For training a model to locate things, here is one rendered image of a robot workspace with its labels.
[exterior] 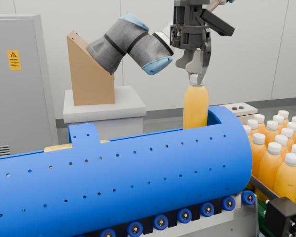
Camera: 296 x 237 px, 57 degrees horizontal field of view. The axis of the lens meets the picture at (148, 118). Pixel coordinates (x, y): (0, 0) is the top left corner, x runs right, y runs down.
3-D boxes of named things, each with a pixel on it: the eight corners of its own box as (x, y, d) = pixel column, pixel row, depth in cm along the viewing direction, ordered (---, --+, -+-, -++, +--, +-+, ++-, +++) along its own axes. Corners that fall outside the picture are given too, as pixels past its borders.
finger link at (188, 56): (171, 77, 79) (175, 46, 74) (190, 75, 81) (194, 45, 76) (175, 82, 76) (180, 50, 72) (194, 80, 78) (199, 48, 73)
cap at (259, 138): (262, 138, 97) (263, 133, 96) (265, 143, 94) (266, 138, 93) (251, 137, 98) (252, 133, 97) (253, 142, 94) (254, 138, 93)
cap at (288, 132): (281, 131, 102) (282, 127, 101) (293, 134, 100) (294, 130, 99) (279, 135, 99) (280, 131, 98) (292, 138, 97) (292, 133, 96)
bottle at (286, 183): (267, 201, 94) (276, 154, 87) (289, 203, 93) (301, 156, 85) (270, 215, 88) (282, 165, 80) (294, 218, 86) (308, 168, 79)
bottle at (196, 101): (184, 146, 80) (186, 85, 73) (180, 135, 87) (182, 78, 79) (208, 146, 81) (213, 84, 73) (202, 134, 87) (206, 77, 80)
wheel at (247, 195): (238, 192, 87) (242, 192, 85) (250, 189, 88) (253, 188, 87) (242, 206, 86) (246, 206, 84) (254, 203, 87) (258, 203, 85)
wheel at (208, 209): (199, 200, 83) (202, 199, 81) (213, 202, 84) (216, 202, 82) (197, 215, 81) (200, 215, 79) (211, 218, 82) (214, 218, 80)
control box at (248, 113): (204, 127, 126) (206, 106, 122) (240, 121, 133) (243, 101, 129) (216, 136, 118) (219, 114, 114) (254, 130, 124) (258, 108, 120)
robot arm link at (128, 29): (110, 36, 118) (132, 12, 115) (131, 58, 117) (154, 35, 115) (101, 29, 106) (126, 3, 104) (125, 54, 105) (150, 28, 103)
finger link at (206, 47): (196, 66, 73) (195, 33, 71) (201, 66, 74) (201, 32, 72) (205, 67, 69) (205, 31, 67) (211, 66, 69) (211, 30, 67)
